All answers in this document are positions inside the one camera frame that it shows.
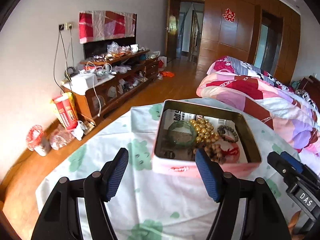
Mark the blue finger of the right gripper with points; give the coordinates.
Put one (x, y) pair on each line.
(291, 159)
(281, 166)

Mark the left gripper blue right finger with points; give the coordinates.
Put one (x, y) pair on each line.
(211, 174)

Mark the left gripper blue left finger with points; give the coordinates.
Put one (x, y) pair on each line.
(113, 172)

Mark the pink metal jewelry tin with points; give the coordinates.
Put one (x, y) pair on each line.
(224, 135)

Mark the person's right hand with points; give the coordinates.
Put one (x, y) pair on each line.
(291, 226)

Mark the white green cloud tablecloth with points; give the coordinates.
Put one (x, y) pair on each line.
(150, 205)

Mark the pink red patchwork quilt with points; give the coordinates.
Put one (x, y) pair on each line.
(257, 93)

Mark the green jade bangle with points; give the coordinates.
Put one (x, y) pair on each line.
(181, 134)

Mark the crumpled clear plastic bag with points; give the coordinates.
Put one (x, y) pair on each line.
(60, 138)

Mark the bin with red bag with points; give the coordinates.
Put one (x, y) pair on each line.
(37, 141)

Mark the red yellow cardboard box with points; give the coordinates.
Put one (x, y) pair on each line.
(64, 109)

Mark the wooden tv cabinet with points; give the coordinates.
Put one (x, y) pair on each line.
(118, 80)

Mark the white appliance box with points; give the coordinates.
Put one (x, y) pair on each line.
(84, 81)

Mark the orange item on floor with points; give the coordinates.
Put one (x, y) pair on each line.
(167, 74)

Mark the black television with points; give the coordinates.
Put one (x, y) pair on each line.
(99, 47)

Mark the brown wooden wardrobe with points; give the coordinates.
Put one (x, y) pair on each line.
(239, 39)

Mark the red pink cloth cover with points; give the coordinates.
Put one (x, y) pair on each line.
(100, 25)

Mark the red double happiness decal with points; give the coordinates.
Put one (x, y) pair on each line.
(229, 15)

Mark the wall power socket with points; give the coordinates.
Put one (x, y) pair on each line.
(65, 26)

